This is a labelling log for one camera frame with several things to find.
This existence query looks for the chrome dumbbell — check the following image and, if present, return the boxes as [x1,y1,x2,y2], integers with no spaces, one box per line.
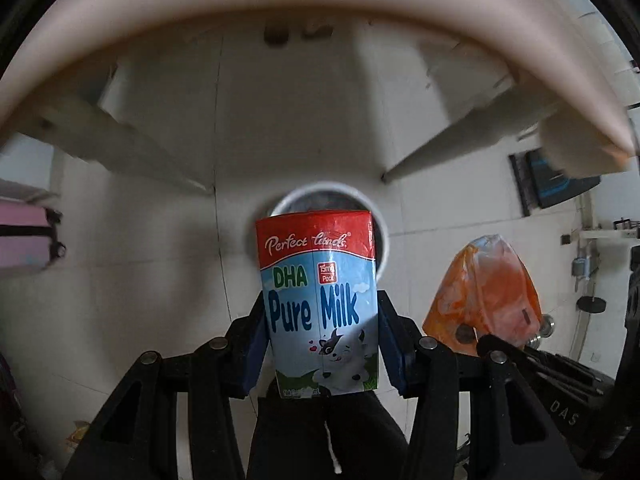
[522,312,556,351]

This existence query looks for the diamond-patterned tablecloth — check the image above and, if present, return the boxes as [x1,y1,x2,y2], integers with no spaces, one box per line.
[0,0,640,171]

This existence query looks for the person's black pants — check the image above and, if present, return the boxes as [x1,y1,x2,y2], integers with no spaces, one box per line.
[252,380,411,480]

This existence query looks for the pink suitcase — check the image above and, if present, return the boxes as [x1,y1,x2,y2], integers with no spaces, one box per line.
[0,180,68,276]

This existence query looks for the white round trash bin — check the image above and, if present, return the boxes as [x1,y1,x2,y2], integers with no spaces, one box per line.
[247,180,390,281]

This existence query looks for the orange plastic bag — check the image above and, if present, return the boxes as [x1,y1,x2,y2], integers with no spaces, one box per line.
[422,235,543,356]

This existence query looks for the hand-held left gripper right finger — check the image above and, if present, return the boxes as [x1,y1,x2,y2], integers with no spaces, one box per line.
[375,290,586,480]

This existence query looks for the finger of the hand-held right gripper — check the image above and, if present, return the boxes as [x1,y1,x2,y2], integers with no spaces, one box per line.
[455,322,616,411]

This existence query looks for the blue red milk carton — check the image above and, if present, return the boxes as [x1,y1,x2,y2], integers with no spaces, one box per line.
[255,209,380,401]

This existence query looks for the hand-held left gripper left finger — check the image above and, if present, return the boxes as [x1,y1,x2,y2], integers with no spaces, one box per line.
[62,290,273,480]

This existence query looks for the black and blue board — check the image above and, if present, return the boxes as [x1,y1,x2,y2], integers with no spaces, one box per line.
[509,147,601,218]

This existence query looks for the white wooden table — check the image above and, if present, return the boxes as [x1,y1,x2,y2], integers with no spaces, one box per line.
[10,40,551,196]

